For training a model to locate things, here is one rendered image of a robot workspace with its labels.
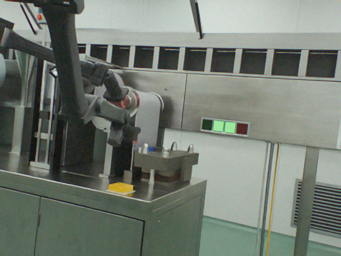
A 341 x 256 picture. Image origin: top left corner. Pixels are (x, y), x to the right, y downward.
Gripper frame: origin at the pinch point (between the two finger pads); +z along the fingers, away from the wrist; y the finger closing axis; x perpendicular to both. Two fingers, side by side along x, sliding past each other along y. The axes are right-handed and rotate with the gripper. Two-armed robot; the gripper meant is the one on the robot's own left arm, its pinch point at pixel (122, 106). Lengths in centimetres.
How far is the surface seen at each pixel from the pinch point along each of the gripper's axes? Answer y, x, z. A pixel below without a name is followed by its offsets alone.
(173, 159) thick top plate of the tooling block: 25.4, -12.5, 17.5
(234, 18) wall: -27, 258, 139
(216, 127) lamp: 34.9, 18.3, 30.7
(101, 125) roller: -13.0, -5.2, 10.0
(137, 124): 5.6, -2.2, 9.2
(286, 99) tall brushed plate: 66, 32, 20
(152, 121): 5.9, 8.6, 19.6
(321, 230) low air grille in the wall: 94, 87, 272
